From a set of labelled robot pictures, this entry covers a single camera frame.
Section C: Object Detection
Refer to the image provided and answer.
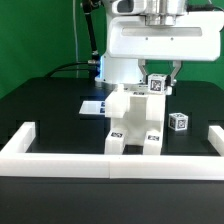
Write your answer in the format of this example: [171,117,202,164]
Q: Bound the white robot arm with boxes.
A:
[100,0,224,84]

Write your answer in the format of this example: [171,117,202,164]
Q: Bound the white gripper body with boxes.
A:
[107,12,222,61]

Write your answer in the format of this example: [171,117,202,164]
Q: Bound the white cable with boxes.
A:
[72,0,80,79]

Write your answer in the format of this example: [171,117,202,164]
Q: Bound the black cable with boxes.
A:
[44,61,101,79]

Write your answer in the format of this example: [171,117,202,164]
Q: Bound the white tagged cube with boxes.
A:
[168,113,188,131]
[148,74,166,94]

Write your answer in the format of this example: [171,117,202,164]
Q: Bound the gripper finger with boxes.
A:
[138,59,148,84]
[166,61,182,87]

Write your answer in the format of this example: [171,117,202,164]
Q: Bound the white marker sheet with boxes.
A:
[79,101,105,115]

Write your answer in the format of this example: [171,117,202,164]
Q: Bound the white U-shaped fence frame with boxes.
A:
[0,122,224,180]

